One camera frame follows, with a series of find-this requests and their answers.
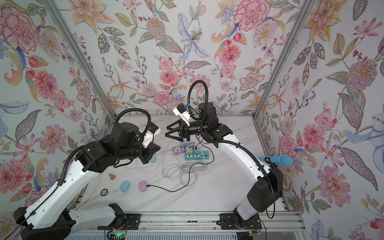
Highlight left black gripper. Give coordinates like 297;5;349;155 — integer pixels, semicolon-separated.
118;137;164;162

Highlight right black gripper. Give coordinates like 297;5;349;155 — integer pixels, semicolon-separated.
168;120;212;145

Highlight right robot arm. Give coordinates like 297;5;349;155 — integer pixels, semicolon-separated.
165;102;283;228

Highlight small black round disc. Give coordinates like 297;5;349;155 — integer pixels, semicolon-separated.
100;189;109;197

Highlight purple power strip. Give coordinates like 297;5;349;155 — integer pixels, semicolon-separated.
172;142;197;156

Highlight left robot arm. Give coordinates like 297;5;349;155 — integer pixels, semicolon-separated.
14;122;161;240

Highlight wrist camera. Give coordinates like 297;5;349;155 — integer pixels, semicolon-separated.
142;122;161;149
173;103;191;127

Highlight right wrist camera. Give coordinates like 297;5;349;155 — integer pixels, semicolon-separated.
173;103;191;127

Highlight teal power strip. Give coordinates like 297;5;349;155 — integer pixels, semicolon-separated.
185;149;210;161

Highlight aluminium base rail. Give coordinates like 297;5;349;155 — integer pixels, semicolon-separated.
65;211;310;233

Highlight white coiled cables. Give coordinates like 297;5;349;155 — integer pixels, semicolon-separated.
74;136;211;211

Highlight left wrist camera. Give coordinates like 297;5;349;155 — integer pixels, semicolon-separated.
142;122;161;149

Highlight black charging cable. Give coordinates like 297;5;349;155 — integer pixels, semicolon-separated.
146;140;215;193

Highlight pink earbud case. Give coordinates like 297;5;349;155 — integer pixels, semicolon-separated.
139;181;148;192

